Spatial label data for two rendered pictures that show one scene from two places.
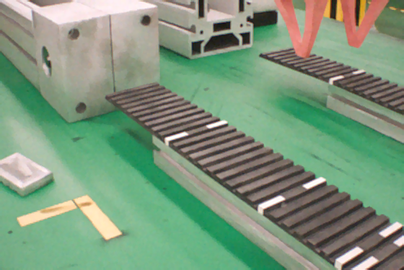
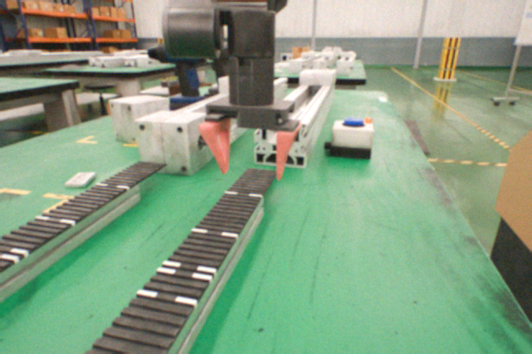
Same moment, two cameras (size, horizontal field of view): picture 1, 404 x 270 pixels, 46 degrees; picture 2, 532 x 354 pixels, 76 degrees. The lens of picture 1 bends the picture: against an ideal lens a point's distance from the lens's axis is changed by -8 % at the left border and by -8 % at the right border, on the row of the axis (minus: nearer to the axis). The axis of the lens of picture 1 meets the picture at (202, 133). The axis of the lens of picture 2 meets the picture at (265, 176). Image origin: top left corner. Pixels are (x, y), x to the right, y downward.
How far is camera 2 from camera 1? 0.50 m
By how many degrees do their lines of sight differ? 44
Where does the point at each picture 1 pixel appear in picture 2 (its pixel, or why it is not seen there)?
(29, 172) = (79, 180)
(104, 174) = not seen: hidden behind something
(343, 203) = (50, 234)
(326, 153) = (167, 228)
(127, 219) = not seen: hidden behind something
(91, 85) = (152, 156)
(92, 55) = (152, 140)
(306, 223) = (27, 230)
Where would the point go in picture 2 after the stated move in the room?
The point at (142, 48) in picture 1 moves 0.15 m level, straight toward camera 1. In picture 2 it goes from (179, 145) to (90, 167)
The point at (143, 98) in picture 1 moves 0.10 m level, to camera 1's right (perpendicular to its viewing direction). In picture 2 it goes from (142, 167) to (172, 185)
